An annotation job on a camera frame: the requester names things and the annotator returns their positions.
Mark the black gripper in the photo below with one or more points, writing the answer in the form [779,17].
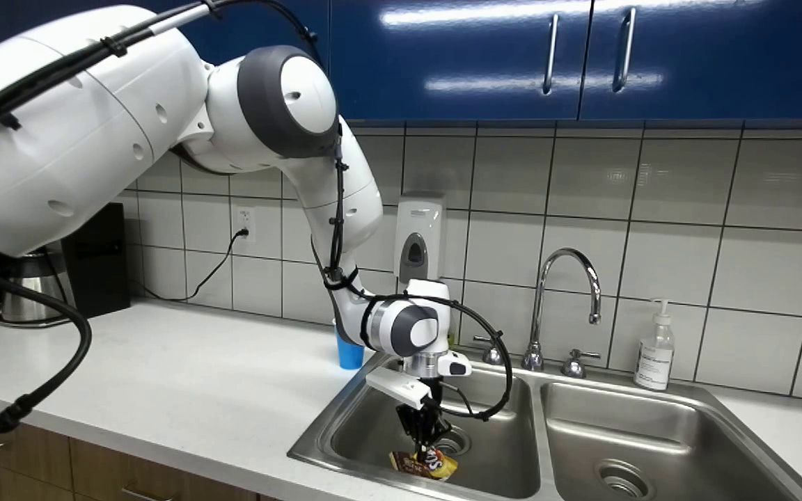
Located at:
[418,419]

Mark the yellow brown snack packet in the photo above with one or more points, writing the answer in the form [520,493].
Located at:
[446,469]

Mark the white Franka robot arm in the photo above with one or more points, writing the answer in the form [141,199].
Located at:
[67,140]

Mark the round sink drain strainer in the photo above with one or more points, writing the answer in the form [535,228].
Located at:
[456,441]
[624,480]

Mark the stainless steel double sink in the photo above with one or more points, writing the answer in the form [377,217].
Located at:
[502,447]

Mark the blue plastic cup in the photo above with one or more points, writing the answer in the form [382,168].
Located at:
[349,353]

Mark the chrome gooseneck faucet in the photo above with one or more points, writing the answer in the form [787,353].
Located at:
[538,324]

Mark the clear hand soap pump bottle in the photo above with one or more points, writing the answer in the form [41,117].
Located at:
[654,356]

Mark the black coffee maker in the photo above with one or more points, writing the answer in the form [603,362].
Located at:
[105,267]

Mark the wooden base cabinet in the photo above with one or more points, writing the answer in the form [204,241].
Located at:
[41,462]

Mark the steel coffee carafe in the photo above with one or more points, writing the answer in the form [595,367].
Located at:
[28,296]

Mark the white flat mounting bracket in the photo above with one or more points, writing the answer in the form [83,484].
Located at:
[399,387]

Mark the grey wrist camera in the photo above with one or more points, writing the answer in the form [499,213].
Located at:
[456,362]

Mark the grey wall soap dispenser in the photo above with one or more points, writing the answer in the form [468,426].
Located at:
[418,232]

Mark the white wall power outlet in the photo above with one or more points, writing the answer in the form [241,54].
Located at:
[241,223]

